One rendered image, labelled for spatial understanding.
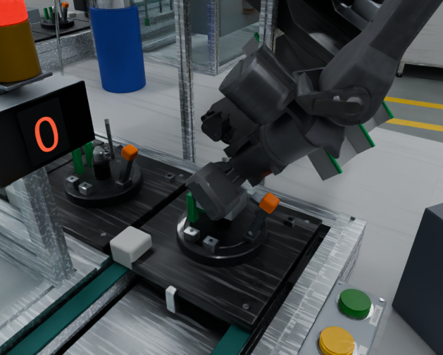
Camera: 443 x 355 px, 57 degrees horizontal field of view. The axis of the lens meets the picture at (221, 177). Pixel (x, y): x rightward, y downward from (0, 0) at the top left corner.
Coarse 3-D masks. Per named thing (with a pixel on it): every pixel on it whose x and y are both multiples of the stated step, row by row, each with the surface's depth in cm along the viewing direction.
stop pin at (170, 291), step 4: (168, 288) 55; (172, 288) 55; (176, 288) 55; (168, 292) 55; (172, 292) 54; (176, 292) 55; (168, 296) 55; (172, 296) 54; (176, 296) 55; (168, 300) 55; (172, 300) 55; (176, 300) 56; (168, 304) 56; (172, 304) 56; (176, 304) 56; (168, 308) 56; (172, 308) 56; (176, 308) 56
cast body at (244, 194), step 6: (216, 162) 58; (222, 162) 58; (228, 168) 56; (234, 180) 57; (240, 192) 58; (246, 192) 59; (240, 198) 58; (246, 198) 59; (198, 204) 60; (240, 204) 58; (246, 204) 60; (234, 210) 57; (240, 210) 59; (228, 216) 57; (234, 216) 58
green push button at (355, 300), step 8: (344, 296) 53; (352, 296) 53; (360, 296) 53; (344, 304) 52; (352, 304) 52; (360, 304) 52; (368, 304) 52; (344, 312) 52; (352, 312) 51; (360, 312) 51; (368, 312) 52
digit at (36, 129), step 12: (36, 108) 40; (48, 108) 41; (60, 108) 42; (24, 120) 39; (36, 120) 40; (48, 120) 41; (60, 120) 42; (24, 132) 39; (36, 132) 40; (48, 132) 42; (60, 132) 43; (36, 144) 41; (48, 144) 42; (60, 144) 43; (36, 156) 41; (48, 156) 43
